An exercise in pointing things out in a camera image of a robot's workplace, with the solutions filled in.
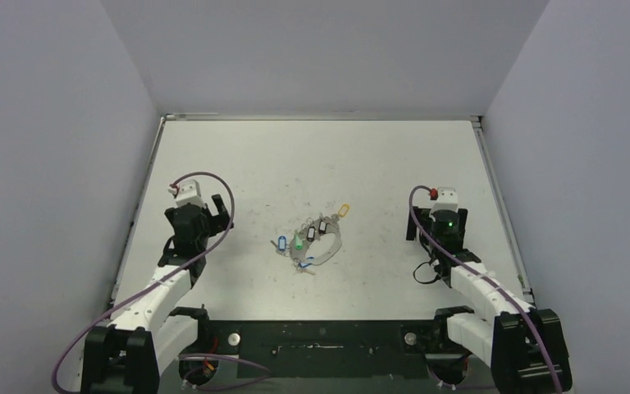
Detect green key tag with key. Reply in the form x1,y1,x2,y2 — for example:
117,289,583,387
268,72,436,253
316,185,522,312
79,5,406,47
292,232,304,250

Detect black key tag with key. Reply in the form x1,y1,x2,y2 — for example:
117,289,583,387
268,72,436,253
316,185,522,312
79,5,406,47
317,218,328,235

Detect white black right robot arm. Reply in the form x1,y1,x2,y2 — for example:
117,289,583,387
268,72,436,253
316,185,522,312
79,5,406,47
407,206,573,393

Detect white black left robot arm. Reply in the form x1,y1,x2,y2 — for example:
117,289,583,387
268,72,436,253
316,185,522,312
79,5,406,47
80,190,234,393

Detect yellow key tag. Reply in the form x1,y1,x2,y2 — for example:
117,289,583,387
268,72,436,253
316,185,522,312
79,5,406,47
337,204,350,218

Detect black key tag white label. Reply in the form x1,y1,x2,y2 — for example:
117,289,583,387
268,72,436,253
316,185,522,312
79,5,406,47
306,226,317,242

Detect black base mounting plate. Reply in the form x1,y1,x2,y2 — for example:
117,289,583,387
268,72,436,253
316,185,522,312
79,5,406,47
181,320,471,379

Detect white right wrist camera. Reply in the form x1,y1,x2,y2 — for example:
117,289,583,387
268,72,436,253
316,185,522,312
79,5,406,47
429,187,459,213

